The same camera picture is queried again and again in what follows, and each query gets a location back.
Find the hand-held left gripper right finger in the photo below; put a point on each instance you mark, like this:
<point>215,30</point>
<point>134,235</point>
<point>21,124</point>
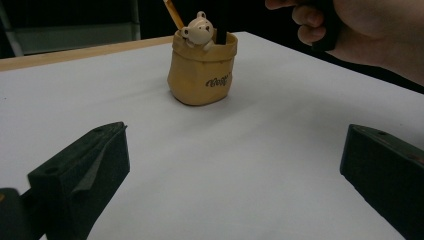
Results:
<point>390,176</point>

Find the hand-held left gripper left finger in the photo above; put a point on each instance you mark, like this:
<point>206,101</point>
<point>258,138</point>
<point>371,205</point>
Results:
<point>83,180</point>

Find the black brush pen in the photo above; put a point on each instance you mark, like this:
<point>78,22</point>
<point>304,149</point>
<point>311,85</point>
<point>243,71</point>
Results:
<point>221,35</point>

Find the tan bear pen holder cup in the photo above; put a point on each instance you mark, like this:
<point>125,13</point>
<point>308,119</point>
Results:
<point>200,76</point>

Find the orange-tipped pencil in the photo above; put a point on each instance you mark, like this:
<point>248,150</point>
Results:
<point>175,15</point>

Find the white table board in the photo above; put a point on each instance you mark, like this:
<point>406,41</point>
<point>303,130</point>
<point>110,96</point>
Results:
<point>213,150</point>

